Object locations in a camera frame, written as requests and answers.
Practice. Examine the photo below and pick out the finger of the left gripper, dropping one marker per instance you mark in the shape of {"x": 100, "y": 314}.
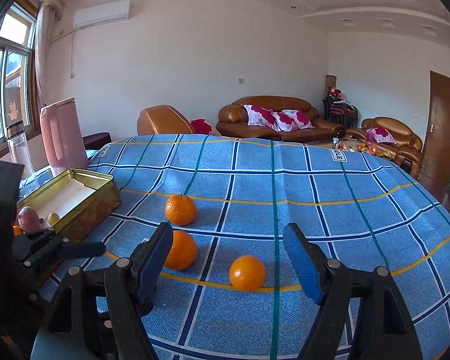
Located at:
{"x": 82, "y": 250}
{"x": 41, "y": 239}

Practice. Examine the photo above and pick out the purple passion fruit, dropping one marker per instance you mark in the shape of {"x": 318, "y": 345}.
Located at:
{"x": 28, "y": 220}

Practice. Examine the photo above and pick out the pink curtain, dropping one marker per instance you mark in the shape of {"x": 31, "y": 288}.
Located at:
{"x": 49, "y": 12}

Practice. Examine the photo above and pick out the clear glass water bottle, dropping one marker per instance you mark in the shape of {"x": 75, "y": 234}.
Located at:
{"x": 18, "y": 148}

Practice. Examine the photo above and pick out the pink floral cushion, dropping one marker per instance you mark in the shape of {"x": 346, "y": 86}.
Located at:
{"x": 292, "y": 120}
{"x": 261, "y": 117}
{"x": 380, "y": 135}

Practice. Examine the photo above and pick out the coffee table with snacks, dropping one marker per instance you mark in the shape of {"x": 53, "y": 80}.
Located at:
{"x": 353, "y": 145}

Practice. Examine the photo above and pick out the gold metal tin tray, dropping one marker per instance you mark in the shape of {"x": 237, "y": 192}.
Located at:
{"x": 82, "y": 198}

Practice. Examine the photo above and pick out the blue plaid tablecloth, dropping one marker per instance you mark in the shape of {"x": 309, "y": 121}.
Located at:
{"x": 359, "y": 209}

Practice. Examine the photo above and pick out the brown wooden door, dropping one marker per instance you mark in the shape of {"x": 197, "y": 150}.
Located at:
{"x": 435, "y": 170}

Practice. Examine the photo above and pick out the large orange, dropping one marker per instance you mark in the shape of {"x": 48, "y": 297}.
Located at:
{"x": 17, "y": 230}

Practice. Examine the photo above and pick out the brown leather armchair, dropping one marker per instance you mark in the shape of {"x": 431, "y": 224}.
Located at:
{"x": 393, "y": 137}
{"x": 162, "y": 119}

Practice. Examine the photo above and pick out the dark round stool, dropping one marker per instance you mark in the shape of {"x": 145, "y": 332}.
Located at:
{"x": 96, "y": 141}

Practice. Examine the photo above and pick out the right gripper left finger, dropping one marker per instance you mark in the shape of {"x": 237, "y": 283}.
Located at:
{"x": 98, "y": 314}

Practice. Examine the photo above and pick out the window with frame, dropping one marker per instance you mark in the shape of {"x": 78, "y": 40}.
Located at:
{"x": 18, "y": 98}

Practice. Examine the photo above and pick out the small yellow longan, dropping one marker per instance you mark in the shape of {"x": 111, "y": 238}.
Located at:
{"x": 53, "y": 219}

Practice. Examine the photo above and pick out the small mandarin orange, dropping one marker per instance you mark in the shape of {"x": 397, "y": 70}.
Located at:
{"x": 183, "y": 251}
{"x": 180, "y": 210}
{"x": 247, "y": 273}

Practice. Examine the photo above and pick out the brown leather sofa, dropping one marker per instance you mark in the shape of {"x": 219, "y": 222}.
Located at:
{"x": 232, "y": 120}

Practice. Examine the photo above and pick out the stacked dark chairs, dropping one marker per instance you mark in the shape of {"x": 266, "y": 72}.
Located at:
{"x": 340, "y": 112}

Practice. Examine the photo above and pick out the pink electric kettle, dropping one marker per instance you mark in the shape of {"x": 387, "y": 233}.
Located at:
{"x": 62, "y": 138}

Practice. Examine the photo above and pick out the white wall air conditioner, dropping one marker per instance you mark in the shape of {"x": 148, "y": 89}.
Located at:
{"x": 102, "y": 14}

